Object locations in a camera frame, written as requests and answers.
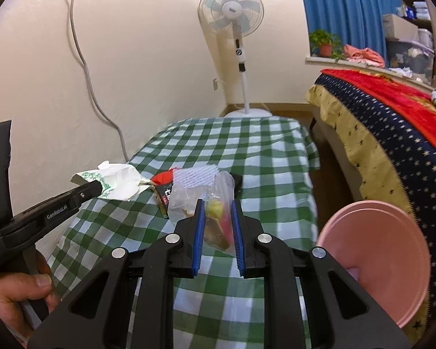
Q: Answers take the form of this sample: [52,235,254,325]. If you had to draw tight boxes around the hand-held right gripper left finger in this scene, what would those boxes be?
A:
[27,199,206,349]

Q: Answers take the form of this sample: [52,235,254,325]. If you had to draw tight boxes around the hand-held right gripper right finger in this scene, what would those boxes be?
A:
[231,199,411,349]

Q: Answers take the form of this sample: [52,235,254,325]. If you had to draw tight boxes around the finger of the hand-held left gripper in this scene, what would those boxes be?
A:
[68,181,103,208]

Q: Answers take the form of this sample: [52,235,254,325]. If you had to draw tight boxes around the white paper wrapper green print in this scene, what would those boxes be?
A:
[71,162,151,202]

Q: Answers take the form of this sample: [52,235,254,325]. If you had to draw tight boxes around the clear plastic bag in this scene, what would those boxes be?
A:
[167,171,237,251]

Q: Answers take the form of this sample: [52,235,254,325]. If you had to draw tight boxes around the red and black packet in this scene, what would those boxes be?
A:
[151,168,178,219]

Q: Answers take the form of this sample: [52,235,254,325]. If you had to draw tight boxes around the pink plastic bucket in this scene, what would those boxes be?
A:
[316,201,432,330]

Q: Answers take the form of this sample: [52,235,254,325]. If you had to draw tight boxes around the person's left hand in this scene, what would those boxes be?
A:
[0,251,61,339]

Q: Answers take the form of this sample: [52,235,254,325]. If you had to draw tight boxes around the green checked tablecloth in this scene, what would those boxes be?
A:
[47,116,320,349]

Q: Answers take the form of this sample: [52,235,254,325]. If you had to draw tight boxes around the yellow star-print bed skirt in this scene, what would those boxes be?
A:
[305,82,429,339]

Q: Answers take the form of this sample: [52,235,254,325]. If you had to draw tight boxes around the potted green plant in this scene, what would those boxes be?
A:
[309,29,344,59]

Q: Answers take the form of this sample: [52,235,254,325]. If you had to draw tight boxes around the red blanket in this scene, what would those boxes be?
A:
[320,68,436,142]

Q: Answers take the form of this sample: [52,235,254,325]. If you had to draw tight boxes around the pink clothes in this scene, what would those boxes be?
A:
[343,44,386,67]

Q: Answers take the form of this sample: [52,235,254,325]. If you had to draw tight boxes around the white standing fan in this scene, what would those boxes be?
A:
[198,0,273,118]

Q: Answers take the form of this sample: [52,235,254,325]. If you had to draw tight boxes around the clear plastic storage box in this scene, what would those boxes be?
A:
[385,38,435,81]

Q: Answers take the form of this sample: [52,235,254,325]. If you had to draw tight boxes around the blue curtain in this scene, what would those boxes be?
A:
[296,0,404,68]

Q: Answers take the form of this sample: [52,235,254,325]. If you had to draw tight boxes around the beige cardboard box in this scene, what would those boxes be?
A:
[381,14,420,41]

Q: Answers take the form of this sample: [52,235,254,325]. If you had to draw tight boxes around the blue and white packages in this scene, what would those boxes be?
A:
[403,2,431,20]

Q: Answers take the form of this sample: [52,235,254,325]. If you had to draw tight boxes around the grey wall cable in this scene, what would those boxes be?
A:
[67,0,129,162]

